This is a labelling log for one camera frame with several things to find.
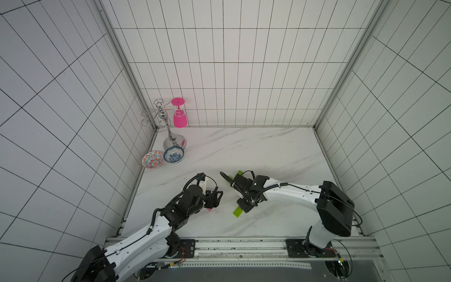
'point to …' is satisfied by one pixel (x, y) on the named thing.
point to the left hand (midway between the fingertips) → (214, 195)
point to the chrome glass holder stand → (158, 118)
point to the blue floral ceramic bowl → (173, 154)
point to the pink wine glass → (180, 120)
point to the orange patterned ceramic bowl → (152, 160)
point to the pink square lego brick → (209, 209)
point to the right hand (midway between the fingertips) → (243, 200)
